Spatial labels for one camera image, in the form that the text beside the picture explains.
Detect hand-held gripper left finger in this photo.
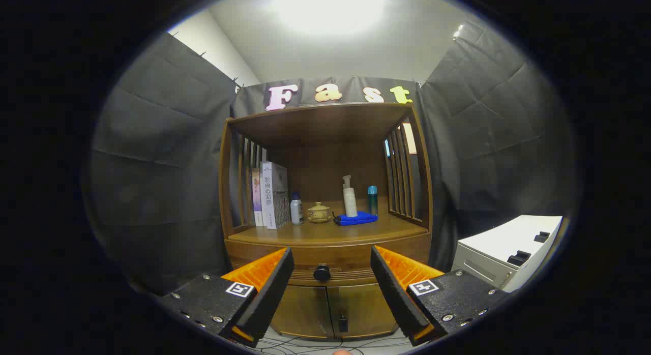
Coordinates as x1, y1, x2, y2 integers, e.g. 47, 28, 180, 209
160, 247, 295, 348

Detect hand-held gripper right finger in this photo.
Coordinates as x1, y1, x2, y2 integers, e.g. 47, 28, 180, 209
370, 245, 509, 347

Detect wooden drawer with black knob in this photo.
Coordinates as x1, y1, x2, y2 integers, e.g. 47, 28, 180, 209
225, 233, 432, 287

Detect wooden cabinet door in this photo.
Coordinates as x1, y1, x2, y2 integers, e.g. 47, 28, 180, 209
328, 284, 398, 339
270, 285, 334, 339

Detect wooden countertop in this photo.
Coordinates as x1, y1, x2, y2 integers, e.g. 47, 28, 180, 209
228, 200, 429, 246

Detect white drawer unit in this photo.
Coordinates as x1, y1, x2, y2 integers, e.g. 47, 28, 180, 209
451, 215, 564, 293

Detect brown wooden cabinet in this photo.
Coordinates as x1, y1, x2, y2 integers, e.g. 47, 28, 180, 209
219, 102, 433, 341

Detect folded blue cloth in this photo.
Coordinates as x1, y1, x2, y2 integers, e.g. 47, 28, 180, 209
333, 211, 379, 227

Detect white bottle with blue cap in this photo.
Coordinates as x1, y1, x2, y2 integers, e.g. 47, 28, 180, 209
290, 192, 305, 225

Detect yellow lidded teacup with saucer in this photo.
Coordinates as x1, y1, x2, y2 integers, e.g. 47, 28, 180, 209
307, 202, 333, 224

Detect thick white book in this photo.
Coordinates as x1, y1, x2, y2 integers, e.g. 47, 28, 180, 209
260, 161, 290, 230

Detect thin purple book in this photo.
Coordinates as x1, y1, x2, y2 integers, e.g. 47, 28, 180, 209
251, 168, 265, 227

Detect white pump bottle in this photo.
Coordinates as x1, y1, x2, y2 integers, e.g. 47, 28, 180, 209
342, 175, 359, 218

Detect black floor cables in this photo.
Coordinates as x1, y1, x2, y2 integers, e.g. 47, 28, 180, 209
254, 335, 412, 355

